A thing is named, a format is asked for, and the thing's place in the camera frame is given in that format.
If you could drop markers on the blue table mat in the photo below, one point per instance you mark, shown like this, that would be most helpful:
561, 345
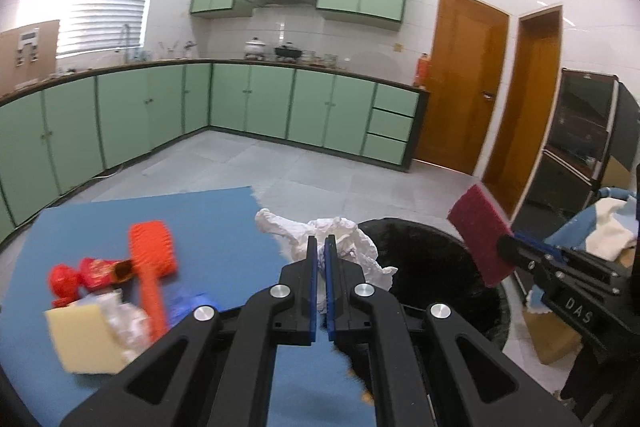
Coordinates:
210, 227

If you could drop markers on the metal faucet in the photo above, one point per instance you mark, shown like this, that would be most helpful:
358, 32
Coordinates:
125, 37

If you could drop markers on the green lower kitchen cabinets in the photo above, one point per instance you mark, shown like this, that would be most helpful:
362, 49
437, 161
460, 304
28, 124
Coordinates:
150, 107

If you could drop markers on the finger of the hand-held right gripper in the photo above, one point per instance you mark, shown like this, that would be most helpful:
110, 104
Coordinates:
515, 252
537, 243

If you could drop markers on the black wok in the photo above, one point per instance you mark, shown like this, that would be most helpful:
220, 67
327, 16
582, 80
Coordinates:
287, 52

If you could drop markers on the blue and white cloth pile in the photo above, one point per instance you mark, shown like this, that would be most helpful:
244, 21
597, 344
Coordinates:
605, 222

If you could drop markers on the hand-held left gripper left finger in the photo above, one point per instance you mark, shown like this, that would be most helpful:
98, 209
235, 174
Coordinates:
312, 279

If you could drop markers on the bin with black bag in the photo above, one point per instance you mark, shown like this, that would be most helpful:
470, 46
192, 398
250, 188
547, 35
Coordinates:
425, 257

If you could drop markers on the white pot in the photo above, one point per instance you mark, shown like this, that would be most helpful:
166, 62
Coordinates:
254, 48

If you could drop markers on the red paper cup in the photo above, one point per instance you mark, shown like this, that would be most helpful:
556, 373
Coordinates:
102, 271

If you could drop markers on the yellow sponge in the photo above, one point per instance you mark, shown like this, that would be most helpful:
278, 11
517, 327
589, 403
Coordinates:
80, 339

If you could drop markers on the red bottle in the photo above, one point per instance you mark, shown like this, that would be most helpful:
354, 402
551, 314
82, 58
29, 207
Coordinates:
422, 72

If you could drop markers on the cardboard box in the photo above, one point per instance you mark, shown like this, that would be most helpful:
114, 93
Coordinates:
550, 337

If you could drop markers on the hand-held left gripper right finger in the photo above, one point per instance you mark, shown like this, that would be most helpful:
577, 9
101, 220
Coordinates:
330, 279

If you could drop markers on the brown cardboard sheet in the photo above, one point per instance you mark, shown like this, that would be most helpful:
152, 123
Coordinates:
47, 52

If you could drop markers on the glass jar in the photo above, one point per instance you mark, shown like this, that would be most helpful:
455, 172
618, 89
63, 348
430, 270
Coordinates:
330, 59

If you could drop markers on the wooden door with frame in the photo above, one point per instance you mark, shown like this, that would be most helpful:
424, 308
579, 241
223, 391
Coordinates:
525, 117

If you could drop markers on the red crumpled wrapper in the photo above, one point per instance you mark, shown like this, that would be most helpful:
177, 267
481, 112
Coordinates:
62, 284

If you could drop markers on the orange foam fruit net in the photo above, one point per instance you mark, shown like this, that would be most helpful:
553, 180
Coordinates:
152, 252

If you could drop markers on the black glass cabinet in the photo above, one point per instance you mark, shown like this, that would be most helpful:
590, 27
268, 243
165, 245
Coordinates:
570, 142

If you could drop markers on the blue plastic wrapper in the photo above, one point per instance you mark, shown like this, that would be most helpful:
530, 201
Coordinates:
182, 307

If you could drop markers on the maroon scouring pad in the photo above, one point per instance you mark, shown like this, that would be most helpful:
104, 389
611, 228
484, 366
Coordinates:
477, 232

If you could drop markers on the closed wooden door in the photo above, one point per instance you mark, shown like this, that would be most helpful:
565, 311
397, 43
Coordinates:
460, 77

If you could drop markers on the clear plastic wrap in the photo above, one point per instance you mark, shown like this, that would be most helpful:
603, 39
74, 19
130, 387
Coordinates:
127, 322

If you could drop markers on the white tissue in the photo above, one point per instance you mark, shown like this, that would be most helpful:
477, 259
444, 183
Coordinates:
280, 227

